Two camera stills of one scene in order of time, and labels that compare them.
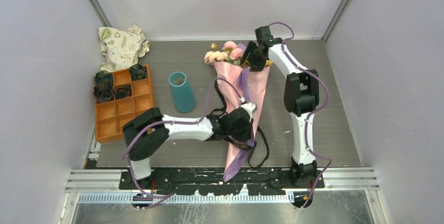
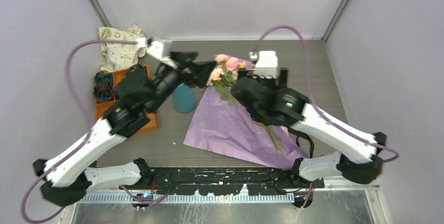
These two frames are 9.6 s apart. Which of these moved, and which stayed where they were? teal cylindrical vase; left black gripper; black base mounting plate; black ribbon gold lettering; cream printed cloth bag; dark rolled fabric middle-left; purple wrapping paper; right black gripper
Moved: left black gripper; right black gripper; black ribbon gold lettering; purple wrapping paper
Stayed: dark rolled fabric middle-left; cream printed cloth bag; black base mounting plate; teal cylindrical vase
